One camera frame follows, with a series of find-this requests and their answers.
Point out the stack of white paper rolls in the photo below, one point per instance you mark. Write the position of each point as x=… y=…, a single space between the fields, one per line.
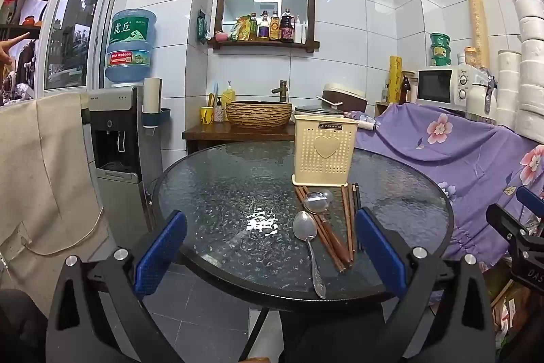
x=531 y=48

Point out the brown glass bottle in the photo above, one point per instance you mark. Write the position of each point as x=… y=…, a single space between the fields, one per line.
x=406 y=91

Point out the brown and cream rice cooker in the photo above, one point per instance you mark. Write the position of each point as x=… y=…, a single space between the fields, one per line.
x=346 y=99

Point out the purple label bottle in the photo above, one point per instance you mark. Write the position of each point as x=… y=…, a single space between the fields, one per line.
x=264 y=28

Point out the steel pot with lid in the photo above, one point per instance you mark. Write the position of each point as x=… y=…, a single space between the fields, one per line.
x=318 y=111

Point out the purple floral cloth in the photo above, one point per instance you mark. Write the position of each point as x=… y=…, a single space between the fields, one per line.
x=446 y=159

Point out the yellow soap bottle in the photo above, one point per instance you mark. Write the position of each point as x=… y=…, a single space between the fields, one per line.
x=228 y=96

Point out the green hanging pouch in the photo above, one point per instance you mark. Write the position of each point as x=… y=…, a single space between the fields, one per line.
x=202 y=27

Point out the white bottle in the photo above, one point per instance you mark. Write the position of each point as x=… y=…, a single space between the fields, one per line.
x=301 y=31

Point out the short stack of paper bowls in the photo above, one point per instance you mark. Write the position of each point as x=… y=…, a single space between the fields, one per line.
x=508 y=91

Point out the woven wicker basket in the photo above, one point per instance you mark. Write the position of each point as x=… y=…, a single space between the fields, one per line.
x=259 y=116

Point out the white paper cup stack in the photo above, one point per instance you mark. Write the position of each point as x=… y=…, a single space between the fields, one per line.
x=152 y=95

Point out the large metal spoon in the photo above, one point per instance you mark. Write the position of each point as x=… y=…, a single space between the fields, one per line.
x=304 y=226

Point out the blue water jug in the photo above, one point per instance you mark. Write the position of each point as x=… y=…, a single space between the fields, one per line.
x=129 y=48

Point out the grey water dispenser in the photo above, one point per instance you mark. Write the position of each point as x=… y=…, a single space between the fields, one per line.
x=111 y=103

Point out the beige cloth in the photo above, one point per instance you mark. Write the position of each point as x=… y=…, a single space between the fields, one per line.
x=38 y=176

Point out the green bottle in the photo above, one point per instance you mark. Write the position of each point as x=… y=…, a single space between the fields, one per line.
x=253 y=27

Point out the white microwave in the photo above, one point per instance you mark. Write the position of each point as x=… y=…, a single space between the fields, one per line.
x=437 y=84

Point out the dark chopstick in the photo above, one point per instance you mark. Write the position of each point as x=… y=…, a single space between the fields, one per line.
x=358 y=196

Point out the wooden wall shelf with mirror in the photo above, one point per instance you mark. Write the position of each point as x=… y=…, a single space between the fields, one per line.
x=314 y=16

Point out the sliding window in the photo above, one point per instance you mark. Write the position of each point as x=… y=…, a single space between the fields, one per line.
x=74 y=31

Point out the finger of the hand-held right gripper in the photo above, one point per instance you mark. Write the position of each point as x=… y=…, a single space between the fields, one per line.
x=531 y=199
x=508 y=222

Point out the brass faucet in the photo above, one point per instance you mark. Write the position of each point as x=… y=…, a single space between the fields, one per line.
x=281 y=91

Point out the tall stack of tan cups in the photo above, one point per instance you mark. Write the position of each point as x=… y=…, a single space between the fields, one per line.
x=478 y=27

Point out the white kettle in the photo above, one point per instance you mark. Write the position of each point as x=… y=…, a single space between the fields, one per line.
x=480 y=99

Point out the white lint roller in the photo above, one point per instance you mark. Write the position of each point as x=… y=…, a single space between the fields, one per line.
x=367 y=125

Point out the small floral bottle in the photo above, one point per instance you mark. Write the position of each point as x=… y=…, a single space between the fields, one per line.
x=218 y=112

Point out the amber bottle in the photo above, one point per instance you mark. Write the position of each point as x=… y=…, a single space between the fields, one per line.
x=274 y=29

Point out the teal cup holder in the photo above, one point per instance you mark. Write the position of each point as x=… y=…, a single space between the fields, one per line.
x=158 y=118

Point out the dark sauce bottle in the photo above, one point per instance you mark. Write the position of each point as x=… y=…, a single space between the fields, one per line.
x=287 y=29

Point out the small wooden box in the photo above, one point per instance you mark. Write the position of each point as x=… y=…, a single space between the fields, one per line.
x=382 y=109

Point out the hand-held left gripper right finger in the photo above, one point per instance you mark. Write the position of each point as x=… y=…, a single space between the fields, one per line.
x=380 y=250

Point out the yellow seasoning packet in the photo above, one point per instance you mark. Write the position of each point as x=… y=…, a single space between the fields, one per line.
x=240 y=29

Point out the jar with orange lid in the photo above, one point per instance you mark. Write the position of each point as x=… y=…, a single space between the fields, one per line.
x=470 y=57

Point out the cream perforated utensil holder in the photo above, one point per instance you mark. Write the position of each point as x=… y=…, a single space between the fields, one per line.
x=325 y=148

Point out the pink cup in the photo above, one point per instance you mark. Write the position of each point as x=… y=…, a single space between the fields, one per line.
x=220 y=36

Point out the brown wooden chopstick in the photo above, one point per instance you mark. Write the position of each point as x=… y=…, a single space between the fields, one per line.
x=328 y=249
x=343 y=248
x=335 y=249
x=346 y=218
x=351 y=218

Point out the yellow cup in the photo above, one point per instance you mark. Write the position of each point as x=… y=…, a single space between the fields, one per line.
x=207 y=116

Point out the dark wooden counter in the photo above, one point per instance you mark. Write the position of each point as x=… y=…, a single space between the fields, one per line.
x=212 y=132

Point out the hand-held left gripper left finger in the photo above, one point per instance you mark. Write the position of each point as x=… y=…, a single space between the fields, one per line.
x=161 y=248

